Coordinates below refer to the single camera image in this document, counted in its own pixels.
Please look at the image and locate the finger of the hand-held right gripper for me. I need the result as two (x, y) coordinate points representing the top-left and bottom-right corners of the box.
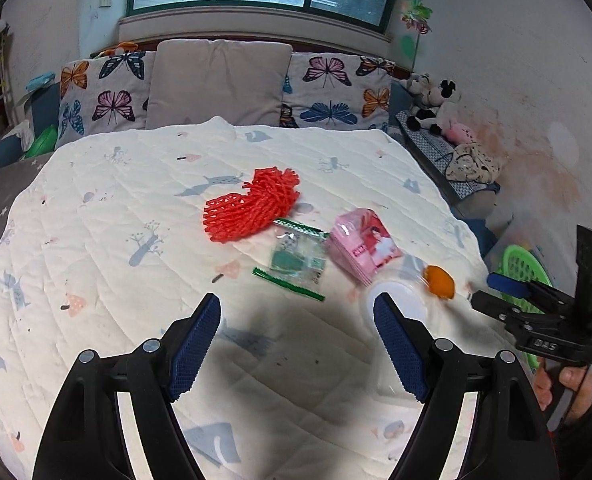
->
(470, 290), (527, 329)
(486, 272), (575, 312)

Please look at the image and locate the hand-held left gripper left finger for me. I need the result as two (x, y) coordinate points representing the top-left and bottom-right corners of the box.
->
(33, 292), (221, 480)

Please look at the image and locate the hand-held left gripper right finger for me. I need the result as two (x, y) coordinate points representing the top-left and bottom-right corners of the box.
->
(373, 292), (559, 480)

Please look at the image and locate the green plastic basket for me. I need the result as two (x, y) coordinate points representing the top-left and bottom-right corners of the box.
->
(500, 244), (556, 372)

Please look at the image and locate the clear bottle with orange cap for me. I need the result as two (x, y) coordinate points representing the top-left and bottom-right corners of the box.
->
(363, 255), (456, 331)

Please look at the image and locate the pink tissue pack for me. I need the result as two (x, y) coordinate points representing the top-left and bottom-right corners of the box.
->
(324, 208), (404, 286)

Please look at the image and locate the green clear candy wrapper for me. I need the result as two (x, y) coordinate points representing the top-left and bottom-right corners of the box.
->
(252, 217), (331, 303)

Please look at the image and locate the red foam fruit net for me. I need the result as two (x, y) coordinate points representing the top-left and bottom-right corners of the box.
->
(203, 166), (301, 245)

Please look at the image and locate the person's right hand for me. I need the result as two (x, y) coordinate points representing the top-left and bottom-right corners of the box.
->
(532, 364), (592, 418)

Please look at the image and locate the white quilted printed blanket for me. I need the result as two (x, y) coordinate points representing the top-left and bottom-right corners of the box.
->
(0, 116), (516, 480)

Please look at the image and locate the spotted cream plush toy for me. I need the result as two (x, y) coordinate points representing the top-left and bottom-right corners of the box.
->
(446, 142), (501, 186)

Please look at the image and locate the blue checked cloth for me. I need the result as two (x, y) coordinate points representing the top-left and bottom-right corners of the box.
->
(395, 110), (501, 198)

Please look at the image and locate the pink plush toy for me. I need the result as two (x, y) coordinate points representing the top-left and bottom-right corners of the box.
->
(441, 120), (479, 146)

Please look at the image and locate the black white cow plush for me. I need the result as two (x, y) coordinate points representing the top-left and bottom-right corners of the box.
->
(406, 72), (462, 133)

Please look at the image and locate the grey star print blanket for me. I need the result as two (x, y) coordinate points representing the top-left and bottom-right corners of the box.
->
(0, 152), (52, 281)

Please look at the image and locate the green plastic object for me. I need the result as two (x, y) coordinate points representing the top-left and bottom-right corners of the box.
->
(26, 125), (59, 158)

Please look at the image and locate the butterfly print pillow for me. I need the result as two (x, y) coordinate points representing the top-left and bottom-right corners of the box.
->
(56, 50), (157, 148)
(278, 51), (397, 133)

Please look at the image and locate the beige pillow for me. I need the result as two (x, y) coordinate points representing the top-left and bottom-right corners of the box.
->
(145, 39), (294, 130)

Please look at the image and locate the colourful pinwheel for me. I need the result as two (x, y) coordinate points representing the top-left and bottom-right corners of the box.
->
(400, 0), (434, 71)

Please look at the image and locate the orange plush toy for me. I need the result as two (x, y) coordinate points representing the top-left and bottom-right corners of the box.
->
(91, 42), (142, 58)

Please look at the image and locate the teal plastic item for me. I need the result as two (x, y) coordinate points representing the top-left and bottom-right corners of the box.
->
(28, 72), (57, 92)

